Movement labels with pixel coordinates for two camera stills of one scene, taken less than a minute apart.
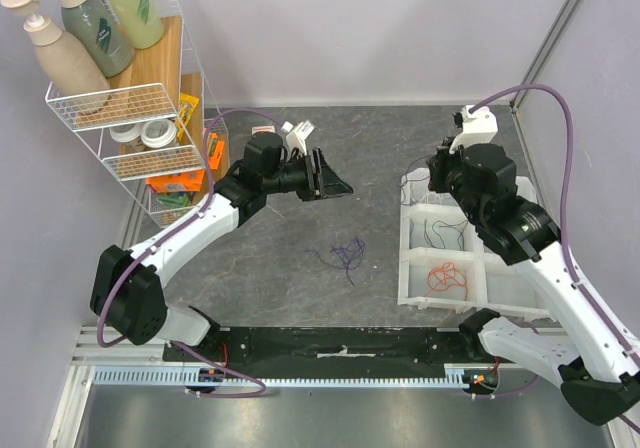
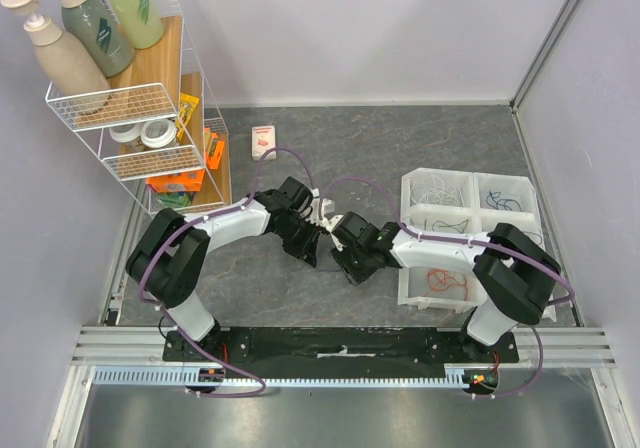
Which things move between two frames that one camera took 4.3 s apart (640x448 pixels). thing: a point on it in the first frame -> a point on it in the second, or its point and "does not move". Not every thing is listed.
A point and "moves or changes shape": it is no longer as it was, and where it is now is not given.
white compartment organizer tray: x=443 y=263 does not move
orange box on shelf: x=215 y=149 does not move
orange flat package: x=190 y=181 does not move
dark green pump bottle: x=94 y=24 does not move
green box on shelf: x=174 y=200 does not move
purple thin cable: x=405 y=178 moves or changes shape
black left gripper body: x=313 y=186 -> x=298 y=235
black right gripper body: x=436 y=174 -> x=351 y=261
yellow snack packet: x=187 y=104 does not move
